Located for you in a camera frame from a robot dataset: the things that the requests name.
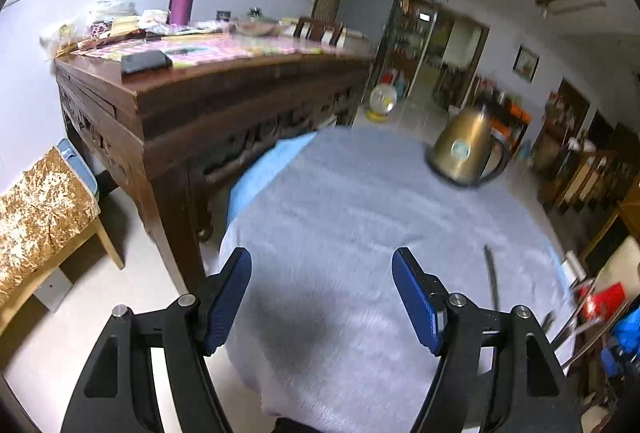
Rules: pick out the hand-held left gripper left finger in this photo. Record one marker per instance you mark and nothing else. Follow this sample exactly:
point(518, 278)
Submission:
point(227, 298)

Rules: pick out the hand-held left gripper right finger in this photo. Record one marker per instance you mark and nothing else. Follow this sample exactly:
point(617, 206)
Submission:
point(415, 303)

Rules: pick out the dark wooden chopstick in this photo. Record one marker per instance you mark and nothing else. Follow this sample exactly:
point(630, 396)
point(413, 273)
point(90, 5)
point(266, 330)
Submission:
point(492, 278)

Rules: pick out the grey tablecloth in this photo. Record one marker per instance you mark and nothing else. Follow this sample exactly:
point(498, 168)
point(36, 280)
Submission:
point(350, 213)

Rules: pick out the blue tablecloth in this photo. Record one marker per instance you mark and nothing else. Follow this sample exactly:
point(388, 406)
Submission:
point(260, 173)

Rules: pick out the wooden bench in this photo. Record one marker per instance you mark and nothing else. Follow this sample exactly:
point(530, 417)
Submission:
point(107, 243)

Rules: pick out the gold electric kettle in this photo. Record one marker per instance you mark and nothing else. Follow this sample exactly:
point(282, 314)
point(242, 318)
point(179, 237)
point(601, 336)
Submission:
point(460, 148)

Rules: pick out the red child chair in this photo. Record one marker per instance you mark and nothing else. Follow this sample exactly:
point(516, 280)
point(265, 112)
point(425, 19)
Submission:
point(607, 300)

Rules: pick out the light blue plastic box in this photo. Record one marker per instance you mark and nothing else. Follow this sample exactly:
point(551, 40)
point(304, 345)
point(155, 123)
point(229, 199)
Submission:
point(80, 168)

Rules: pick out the carved dark wooden sideboard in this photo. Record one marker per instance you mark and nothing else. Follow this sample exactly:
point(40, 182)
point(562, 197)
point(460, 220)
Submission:
point(200, 103)

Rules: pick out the clear water jug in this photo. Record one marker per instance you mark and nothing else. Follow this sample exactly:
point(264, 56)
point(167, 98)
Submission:
point(382, 100)

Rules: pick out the bench with gold cushion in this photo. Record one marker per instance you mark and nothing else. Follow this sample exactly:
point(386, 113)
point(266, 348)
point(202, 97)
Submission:
point(40, 213)

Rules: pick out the beige sofa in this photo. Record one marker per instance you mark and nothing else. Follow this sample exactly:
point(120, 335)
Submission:
point(617, 263)

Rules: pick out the blue bag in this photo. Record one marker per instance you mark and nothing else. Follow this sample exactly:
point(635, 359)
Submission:
point(625, 343)

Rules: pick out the wooden stair railing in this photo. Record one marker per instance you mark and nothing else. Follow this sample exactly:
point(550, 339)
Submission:
point(590, 178)

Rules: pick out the pink patterned table mat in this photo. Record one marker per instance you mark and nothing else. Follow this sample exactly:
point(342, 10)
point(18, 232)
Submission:
point(225, 48)

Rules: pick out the black phone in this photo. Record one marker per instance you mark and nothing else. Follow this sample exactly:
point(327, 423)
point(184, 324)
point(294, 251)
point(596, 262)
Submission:
point(145, 61)

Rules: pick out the dark wooden dining chair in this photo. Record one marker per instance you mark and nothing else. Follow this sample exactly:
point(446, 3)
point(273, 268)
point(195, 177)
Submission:
point(320, 32)

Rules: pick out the grey refrigerator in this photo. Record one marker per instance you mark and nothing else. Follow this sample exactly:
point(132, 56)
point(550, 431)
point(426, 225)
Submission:
point(360, 8)

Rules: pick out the pile of packets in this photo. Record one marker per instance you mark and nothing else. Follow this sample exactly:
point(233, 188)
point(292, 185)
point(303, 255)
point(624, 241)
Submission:
point(110, 20)

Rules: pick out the framed wall picture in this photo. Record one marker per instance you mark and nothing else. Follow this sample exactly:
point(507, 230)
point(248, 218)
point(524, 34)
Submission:
point(526, 63)

